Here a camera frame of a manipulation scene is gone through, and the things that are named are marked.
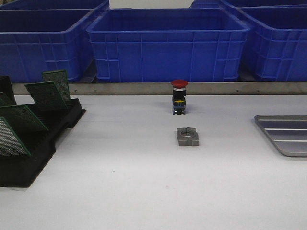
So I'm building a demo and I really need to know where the left rear blue crate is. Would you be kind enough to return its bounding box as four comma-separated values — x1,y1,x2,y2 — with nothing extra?
0,0,109,10

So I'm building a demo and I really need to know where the red emergency stop button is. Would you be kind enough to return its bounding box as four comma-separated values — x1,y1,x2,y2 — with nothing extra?
171,80,188,115

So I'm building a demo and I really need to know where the green circuit board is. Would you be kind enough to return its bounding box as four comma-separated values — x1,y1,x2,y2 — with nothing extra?
25,81,68,111
0,117,31,157
0,104,48,133
42,69,71,102

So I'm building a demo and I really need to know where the centre blue plastic crate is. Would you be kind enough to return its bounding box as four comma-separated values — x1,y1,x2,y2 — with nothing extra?
87,8,249,83

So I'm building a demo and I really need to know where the right rear blue crate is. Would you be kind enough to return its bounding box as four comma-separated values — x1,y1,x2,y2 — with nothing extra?
190,0,307,10

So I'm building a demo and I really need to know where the silver metal tray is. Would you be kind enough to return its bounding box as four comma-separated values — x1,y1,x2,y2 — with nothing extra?
254,115,307,157

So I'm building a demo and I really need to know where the black slotted board rack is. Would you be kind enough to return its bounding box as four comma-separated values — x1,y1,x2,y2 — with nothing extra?
0,99,85,188

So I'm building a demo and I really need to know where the left front blue crate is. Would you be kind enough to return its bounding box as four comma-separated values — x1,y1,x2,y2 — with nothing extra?
0,9,94,82

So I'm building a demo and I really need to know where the grey metal clamp block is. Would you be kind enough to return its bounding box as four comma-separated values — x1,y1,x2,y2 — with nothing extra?
177,127,200,146

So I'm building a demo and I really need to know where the right front blue crate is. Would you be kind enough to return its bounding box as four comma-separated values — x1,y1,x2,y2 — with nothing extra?
238,7,307,81

